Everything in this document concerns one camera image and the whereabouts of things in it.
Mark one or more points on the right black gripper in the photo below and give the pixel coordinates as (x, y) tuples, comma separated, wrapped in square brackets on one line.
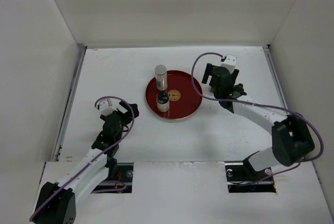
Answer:
[(209, 72)]

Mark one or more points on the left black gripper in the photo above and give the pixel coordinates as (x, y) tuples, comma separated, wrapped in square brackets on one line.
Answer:
[(126, 106)]

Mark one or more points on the black cap white bottle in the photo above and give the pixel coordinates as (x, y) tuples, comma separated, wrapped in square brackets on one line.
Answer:
[(163, 102)]

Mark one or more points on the silver lid clear spice bottle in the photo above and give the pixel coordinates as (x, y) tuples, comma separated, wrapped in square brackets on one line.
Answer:
[(161, 77)]

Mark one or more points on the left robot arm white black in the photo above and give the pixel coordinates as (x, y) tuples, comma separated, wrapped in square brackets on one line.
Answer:
[(58, 201)]

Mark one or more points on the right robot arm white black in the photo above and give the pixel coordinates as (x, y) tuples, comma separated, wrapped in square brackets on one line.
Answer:
[(290, 138)]

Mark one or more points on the red round lacquer tray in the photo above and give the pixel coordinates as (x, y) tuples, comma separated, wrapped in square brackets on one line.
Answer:
[(184, 94)]

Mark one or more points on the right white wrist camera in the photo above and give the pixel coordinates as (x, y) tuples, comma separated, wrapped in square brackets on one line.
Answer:
[(229, 62)]

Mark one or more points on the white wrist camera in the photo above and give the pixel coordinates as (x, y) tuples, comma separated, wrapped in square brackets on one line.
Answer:
[(105, 107), (229, 62)]

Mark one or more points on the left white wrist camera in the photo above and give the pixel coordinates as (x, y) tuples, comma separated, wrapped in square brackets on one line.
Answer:
[(105, 107)]

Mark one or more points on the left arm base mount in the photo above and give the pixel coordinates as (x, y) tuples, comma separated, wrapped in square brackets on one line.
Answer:
[(119, 180)]

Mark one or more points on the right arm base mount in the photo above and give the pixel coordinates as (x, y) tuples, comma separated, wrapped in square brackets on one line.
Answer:
[(240, 181)]

